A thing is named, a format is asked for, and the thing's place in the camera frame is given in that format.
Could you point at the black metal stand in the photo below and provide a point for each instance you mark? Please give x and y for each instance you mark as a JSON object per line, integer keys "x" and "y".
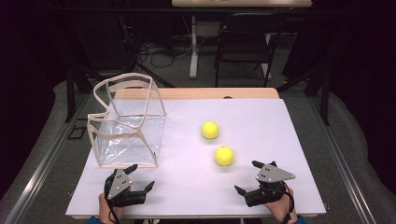
{"x": 325, "y": 102}
{"x": 69, "y": 99}

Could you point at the metal floor rail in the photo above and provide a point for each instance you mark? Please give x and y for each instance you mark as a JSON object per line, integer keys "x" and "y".
{"x": 39, "y": 174}
{"x": 346, "y": 174}

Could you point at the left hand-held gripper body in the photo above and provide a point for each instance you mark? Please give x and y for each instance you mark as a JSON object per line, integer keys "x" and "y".
{"x": 118, "y": 183}

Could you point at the person's right hand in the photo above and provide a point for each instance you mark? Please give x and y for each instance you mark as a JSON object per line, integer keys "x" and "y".
{"x": 285, "y": 210}

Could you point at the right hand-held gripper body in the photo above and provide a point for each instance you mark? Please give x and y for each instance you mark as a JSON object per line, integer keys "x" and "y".
{"x": 271, "y": 174}

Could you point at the transparent bag with beige trim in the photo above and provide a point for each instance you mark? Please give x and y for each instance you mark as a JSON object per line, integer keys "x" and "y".
{"x": 124, "y": 146}

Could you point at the person's left hand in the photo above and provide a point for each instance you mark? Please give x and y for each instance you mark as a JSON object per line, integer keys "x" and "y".
{"x": 106, "y": 213}

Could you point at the white-legged desk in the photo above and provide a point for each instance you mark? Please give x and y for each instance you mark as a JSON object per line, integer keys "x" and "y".
{"x": 241, "y": 3}

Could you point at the black folding chair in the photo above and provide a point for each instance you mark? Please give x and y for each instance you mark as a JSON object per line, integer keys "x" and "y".
{"x": 243, "y": 46}

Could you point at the white table sheet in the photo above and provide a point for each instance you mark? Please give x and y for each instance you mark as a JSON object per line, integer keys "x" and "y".
{"x": 264, "y": 130}

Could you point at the yellow tennis ball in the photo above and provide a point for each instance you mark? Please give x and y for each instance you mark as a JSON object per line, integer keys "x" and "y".
{"x": 224, "y": 156}
{"x": 210, "y": 129}

